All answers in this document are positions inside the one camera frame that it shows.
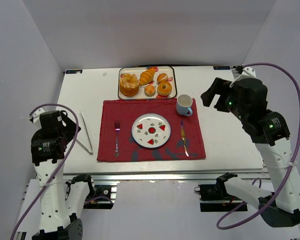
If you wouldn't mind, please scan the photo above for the small round bread roll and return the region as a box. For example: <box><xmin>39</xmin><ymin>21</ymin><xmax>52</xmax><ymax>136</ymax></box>
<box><xmin>144</xmin><ymin>85</ymin><xmax>156</xmax><ymax>97</ymax></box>

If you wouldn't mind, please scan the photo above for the large orange bundt cake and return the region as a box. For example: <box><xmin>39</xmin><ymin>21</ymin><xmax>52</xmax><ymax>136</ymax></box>
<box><xmin>119</xmin><ymin>73</ymin><xmax>140</xmax><ymax>97</ymax></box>

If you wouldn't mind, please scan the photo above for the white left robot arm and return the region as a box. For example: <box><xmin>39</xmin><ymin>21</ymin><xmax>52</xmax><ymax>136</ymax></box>
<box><xmin>31</xmin><ymin>110</ymin><xmax>96</xmax><ymax>240</ymax></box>

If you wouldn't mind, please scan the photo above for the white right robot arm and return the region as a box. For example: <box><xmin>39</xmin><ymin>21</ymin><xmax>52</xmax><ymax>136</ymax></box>
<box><xmin>201</xmin><ymin>77</ymin><xmax>300</xmax><ymax>228</ymax></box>

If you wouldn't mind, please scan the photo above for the light blue mug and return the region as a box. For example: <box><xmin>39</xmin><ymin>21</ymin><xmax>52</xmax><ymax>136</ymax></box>
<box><xmin>176</xmin><ymin>94</ymin><xmax>193</xmax><ymax>117</ymax></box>

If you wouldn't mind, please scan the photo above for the silver fork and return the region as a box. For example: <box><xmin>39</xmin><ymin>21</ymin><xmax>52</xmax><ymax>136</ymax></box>
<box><xmin>114</xmin><ymin>120</ymin><xmax>121</xmax><ymax>158</ymax></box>

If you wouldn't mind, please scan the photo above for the iridescent table knife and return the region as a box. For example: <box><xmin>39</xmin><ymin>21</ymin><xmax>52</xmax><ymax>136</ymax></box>
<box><xmin>180</xmin><ymin>120</ymin><xmax>190</xmax><ymax>158</ymax></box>

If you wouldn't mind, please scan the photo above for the red cloth placemat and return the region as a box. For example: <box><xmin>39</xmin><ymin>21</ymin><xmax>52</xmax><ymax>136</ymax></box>
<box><xmin>97</xmin><ymin>98</ymin><xmax>206</xmax><ymax>163</ymax></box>

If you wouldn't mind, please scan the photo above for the cream filled bun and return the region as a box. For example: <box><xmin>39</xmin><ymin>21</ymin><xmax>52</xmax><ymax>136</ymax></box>
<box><xmin>157</xmin><ymin>73</ymin><xmax>169</xmax><ymax>83</ymax></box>

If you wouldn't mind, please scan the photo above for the white watermelon pattern plate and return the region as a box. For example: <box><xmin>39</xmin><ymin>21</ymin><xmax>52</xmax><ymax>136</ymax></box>
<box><xmin>131</xmin><ymin>113</ymin><xmax>171</xmax><ymax>149</ymax></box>

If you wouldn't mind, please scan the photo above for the golden croissant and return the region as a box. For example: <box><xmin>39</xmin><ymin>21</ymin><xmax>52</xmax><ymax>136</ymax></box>
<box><xmin>139</xmin><ymin>67</ymin><xmax>156</xmax><ymax>86</ymax></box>

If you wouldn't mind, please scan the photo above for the white strawberry serving tray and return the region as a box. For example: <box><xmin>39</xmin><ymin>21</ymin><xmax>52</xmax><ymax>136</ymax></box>
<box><xmin>117</xmin><ymin>66</ymin><xmax>178</xmax><ymax>100</ymax></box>

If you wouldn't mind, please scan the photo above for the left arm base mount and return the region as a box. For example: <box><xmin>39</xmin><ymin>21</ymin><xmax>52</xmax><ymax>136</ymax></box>
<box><xmin>83</xmin><ymin>184</ymin><xmax>117</xmax><ymax>210</ymax></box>

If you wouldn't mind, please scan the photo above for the glazed ring donut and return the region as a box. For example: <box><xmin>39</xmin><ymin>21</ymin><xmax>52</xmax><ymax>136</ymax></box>
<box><xmin>157</xmin><ymin>81</ymin><xmax>172</xmax><ymax>96</ymax></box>

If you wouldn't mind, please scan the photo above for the aluminium table frame rail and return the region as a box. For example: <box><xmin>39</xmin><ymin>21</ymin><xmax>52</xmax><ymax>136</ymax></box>
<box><xmin>34</xmin><ymin>171</ymin><xmax>271</xmax><ymax>187</ymax></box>

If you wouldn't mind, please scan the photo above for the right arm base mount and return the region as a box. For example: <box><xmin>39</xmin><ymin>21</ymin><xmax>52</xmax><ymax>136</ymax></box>
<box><xmin>194</xmin><ymin>184</ymin><xmax>242</xmax><ymax>213</ymax></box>

